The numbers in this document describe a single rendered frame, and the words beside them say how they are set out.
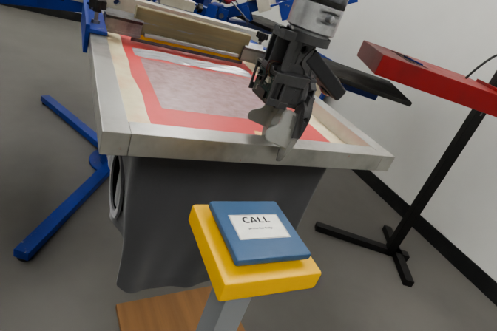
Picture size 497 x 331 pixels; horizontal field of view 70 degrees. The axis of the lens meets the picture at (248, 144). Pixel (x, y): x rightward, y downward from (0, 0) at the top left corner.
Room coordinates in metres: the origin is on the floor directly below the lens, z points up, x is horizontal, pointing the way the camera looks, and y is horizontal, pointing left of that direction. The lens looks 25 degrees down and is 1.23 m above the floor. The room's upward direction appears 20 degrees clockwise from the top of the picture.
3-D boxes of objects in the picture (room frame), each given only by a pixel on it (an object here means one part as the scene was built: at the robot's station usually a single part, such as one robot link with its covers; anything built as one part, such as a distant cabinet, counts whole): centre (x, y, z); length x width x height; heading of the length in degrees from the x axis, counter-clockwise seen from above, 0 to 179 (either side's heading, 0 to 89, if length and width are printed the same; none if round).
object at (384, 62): (1.84, -0.71, 1.06); 0.61 x 0.46 x 0.12; 92
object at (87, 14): (0.96, 0.51, 0.98); 0.30 x 0.05 x 0.07; 32
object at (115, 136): (0.90, 0.15, 0.97); 0.79 x 0.58 x 0.04; 32
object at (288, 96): (0.57, -0.02, 1.12); 0.09 x 0.08 x 0.12; 122
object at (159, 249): (0.65, 0.00, 0.74); 0.45 x 0.03 x 0.43; 122
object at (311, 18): (0.57, -0.03, 1.20); 0.08 x 0.08 x 0.05
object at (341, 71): (1.82, 0.04, 0.91); 1.34 x 0.41 x 0.08; 92
